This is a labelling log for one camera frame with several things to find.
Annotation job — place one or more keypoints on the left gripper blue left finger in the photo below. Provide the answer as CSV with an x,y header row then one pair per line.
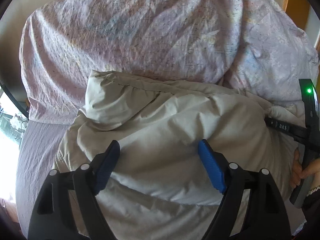
x,y
52,216

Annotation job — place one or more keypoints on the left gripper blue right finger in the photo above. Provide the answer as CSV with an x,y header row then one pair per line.
x,y
266,216

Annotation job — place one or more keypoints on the beige puffer jacket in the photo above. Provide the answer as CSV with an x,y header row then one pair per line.
x,y
159,188

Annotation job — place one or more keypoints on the person's right hand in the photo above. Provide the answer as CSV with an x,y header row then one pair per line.
x,y
298,173

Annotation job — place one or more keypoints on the lavender bed sheet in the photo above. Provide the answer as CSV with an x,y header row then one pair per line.
x,y
37,151

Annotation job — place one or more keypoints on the window with blind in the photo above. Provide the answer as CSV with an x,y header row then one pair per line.
x,y
13,124

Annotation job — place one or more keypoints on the floral pink duvet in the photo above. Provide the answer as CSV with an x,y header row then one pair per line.
x,y
251,45

